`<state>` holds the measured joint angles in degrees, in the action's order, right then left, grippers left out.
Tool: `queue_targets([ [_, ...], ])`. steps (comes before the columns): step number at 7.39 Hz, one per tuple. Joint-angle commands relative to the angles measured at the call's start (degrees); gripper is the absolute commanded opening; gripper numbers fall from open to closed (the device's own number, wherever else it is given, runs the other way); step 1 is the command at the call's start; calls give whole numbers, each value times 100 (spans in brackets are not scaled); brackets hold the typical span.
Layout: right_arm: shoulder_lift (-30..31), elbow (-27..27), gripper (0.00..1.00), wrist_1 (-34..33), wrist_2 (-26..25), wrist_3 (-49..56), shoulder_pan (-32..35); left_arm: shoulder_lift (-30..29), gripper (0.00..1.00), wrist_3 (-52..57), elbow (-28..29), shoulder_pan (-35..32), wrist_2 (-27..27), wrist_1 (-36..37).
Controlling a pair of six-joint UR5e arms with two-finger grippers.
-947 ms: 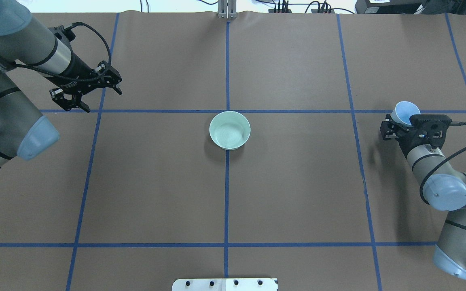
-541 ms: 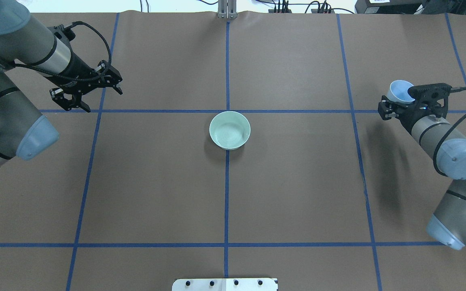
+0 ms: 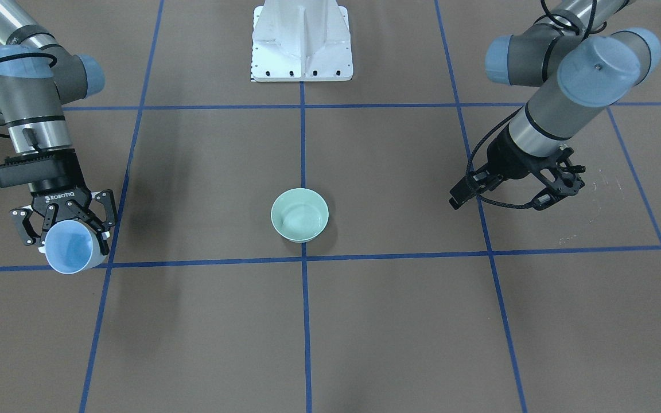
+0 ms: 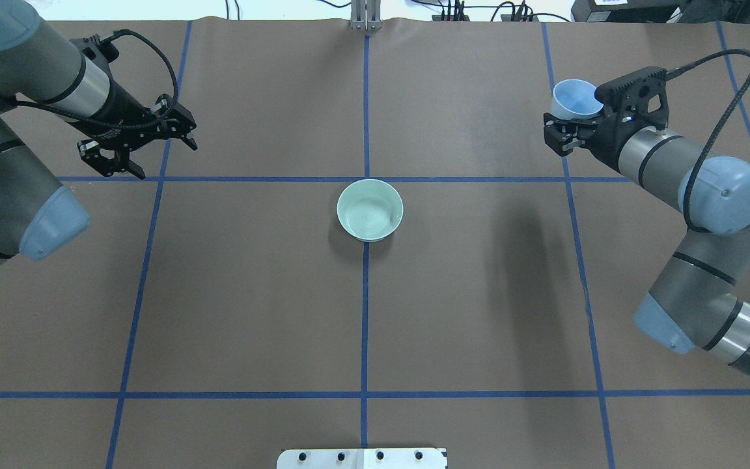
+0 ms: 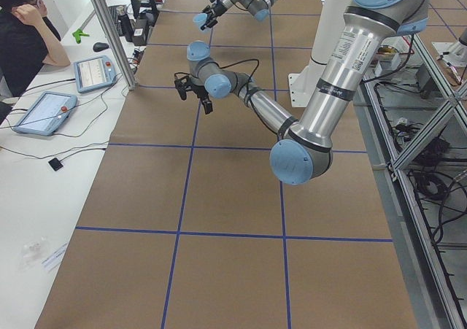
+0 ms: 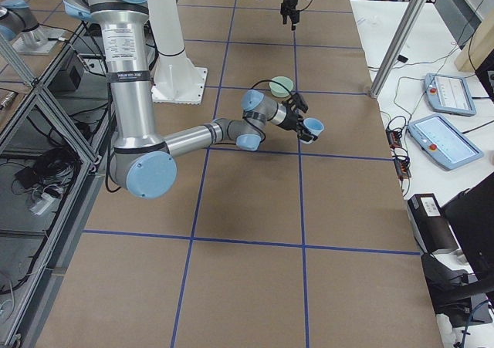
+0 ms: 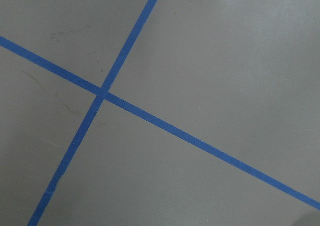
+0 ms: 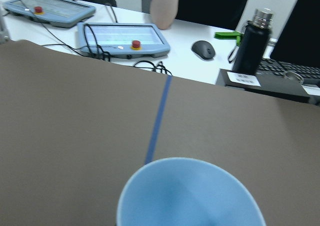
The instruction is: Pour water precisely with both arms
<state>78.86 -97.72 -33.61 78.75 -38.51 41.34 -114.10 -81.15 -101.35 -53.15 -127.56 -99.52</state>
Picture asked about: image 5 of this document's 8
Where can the light blue plastic cup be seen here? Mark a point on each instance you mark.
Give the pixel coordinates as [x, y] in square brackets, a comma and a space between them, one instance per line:
[200, 21]

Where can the black water bottle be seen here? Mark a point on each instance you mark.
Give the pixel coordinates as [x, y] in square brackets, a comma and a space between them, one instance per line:
[126, 27]

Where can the black box with label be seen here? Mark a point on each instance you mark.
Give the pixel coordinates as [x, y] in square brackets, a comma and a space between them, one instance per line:
[140, 34]

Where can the far blue teach pendant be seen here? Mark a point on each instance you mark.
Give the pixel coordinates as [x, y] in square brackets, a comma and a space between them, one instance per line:
[94, 73]

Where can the blue teach pendant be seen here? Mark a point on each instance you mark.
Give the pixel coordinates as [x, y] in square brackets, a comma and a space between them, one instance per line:
[46, 114]
[94, 73]

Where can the black computer mouse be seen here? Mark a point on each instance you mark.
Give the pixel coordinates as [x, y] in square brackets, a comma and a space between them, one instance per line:
[100, 46]

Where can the green plastic clamp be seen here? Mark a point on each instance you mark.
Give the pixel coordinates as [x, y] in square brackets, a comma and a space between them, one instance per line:
[78, 35]

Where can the near blue teach pendant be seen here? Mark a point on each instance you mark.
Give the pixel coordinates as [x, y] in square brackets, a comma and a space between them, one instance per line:
[46, 114]

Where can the small black square device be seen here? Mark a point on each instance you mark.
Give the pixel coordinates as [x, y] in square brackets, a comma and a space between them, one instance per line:
[55, 164]

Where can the person in black shirt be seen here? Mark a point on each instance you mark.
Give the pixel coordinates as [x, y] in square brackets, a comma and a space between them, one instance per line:
[29, 40]

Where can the clear plastic bag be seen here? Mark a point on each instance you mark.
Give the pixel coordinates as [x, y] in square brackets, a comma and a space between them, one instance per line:
[33, 253]

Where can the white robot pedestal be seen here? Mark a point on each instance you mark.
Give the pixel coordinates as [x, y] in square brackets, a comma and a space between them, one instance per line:
[330, 27]

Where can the aluminium frame post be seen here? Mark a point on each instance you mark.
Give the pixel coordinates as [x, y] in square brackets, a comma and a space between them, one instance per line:
[105, 19]

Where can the aluminium frame rack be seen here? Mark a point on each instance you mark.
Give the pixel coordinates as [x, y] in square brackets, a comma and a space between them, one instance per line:
[414, 122]

